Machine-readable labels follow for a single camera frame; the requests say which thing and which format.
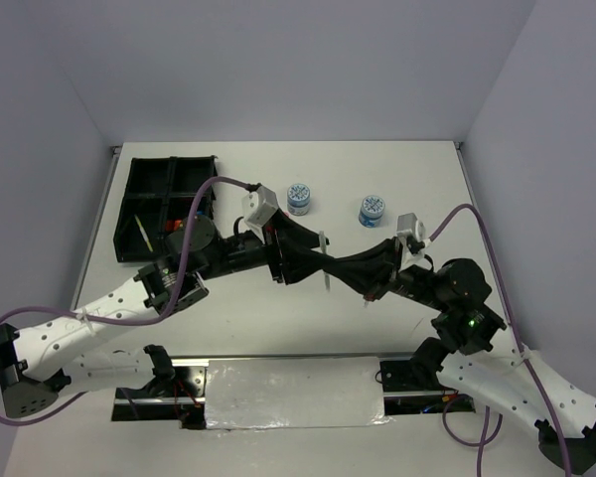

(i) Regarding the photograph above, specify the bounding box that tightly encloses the green pen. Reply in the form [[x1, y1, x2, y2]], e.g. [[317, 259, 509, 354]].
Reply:
[[321, 243, 331, 293]]

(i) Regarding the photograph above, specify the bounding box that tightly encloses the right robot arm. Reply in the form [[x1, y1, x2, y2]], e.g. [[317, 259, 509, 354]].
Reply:
[[324, 238, 596, 475]]

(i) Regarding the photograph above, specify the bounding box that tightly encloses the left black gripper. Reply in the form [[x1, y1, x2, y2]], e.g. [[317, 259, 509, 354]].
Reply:
[[197, 205, 335, 285]]

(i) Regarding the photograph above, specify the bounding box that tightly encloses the purple cable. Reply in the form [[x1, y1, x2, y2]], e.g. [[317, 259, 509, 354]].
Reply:
[[429, 204, 575, 477], [0, 176, 254, 426]]

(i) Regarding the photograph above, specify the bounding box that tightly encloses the blue-lidded jar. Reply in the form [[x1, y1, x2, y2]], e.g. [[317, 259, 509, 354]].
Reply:
[[286, 183, 311, 216], [359, 195, 385, 228]]

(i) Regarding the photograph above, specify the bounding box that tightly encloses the blue-lidded jar left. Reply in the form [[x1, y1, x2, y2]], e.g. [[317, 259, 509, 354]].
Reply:
[[286, 183, 311, 216]]

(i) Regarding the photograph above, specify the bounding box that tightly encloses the yellow pen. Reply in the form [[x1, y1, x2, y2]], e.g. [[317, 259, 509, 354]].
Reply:
[[134, 214, 154, 253]]

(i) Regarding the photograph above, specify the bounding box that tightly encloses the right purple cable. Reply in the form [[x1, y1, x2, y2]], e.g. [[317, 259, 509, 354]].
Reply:
[[429, 204, 575, 477]]

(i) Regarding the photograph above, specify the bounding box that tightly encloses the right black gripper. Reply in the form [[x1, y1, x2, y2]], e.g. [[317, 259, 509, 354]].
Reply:
[[327, 234, 447, 309]]

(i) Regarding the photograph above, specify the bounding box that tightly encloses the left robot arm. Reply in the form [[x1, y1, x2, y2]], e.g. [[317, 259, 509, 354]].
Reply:
[[0, 211, 329, 425]]

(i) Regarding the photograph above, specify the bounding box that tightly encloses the blue-lidded jar right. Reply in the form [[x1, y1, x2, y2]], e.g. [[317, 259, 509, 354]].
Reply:
[[359, 195, 385, 228]]

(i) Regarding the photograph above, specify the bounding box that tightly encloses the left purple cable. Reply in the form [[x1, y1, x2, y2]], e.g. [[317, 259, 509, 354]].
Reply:
[[0, 176, 254, 426]]

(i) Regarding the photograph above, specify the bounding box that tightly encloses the black four-compartment organizer tray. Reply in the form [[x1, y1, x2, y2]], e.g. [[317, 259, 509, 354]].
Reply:
[[113, 155, 218, 263]]

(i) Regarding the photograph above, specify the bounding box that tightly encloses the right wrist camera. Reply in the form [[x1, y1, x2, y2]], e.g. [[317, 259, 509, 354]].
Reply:
[[396, 213, 431, 270]]

